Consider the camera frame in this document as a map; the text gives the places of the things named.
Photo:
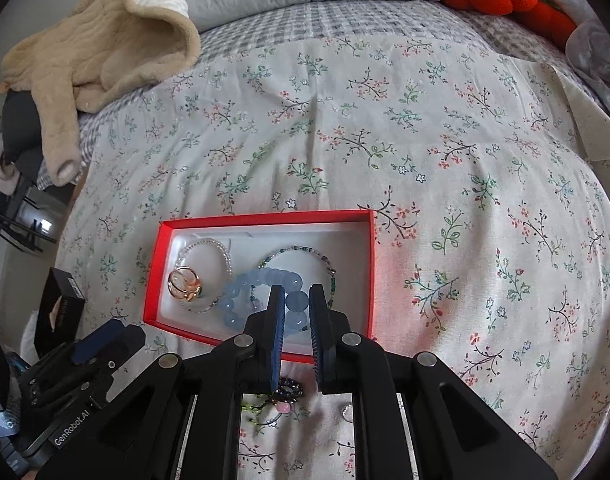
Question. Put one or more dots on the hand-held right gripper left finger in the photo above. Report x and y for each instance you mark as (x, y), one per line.
(277, 340)

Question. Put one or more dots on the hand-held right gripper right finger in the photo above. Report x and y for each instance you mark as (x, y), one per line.
(316, 340)

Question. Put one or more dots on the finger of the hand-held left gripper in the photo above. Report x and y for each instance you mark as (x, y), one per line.
(92, 344)

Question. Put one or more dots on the red jewelry box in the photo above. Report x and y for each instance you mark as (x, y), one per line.
(305, 237)

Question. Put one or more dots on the black box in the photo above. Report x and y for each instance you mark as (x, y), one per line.
(60, 305)

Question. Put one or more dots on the floral bedsheet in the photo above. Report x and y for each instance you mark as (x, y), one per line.
(435, 210)

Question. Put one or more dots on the black chair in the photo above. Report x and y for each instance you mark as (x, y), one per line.
(20, 125)

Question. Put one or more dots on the beige fleece jacket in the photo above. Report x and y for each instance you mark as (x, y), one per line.
(100, 45)

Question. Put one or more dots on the cream cloth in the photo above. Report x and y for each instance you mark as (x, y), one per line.
(585, 110)

